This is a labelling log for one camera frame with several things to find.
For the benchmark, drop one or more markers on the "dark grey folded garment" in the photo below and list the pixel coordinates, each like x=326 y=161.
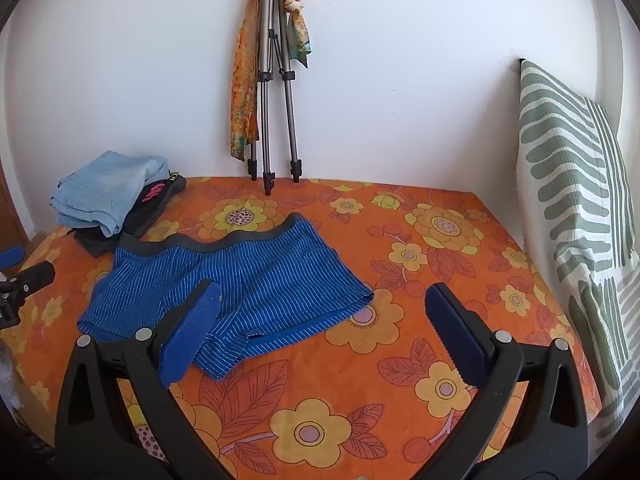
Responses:
x=97 y=245

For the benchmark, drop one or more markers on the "brown wooden furniture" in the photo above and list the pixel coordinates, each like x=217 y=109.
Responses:
x=12 y=210

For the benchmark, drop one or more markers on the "green and white striped pillow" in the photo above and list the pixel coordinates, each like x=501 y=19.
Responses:
x=565 y=160

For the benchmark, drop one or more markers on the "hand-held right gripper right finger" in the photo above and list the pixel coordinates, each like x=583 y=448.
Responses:
x=457 y=335

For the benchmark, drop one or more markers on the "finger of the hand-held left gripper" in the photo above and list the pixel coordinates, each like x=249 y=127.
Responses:
x=32 y=277
x=10 y=256

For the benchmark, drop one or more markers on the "black garment with pink print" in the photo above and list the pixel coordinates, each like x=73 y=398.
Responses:
x=150 y=205

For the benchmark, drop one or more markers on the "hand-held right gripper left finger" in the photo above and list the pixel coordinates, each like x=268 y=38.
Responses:
x=192 y=332

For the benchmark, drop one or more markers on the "grey metal tripod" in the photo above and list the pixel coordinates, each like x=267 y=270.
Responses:
x=267 y=125

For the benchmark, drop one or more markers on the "orange floral bedsheet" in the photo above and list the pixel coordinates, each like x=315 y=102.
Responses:
x=350 y=360

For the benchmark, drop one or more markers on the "orange patterned scarf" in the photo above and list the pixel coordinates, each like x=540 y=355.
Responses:
x=242 y=85

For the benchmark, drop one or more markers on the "blue striped pants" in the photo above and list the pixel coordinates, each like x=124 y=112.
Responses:
x=280 y=280

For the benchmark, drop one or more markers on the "light blue folded garment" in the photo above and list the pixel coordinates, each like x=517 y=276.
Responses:
x=105 y=185

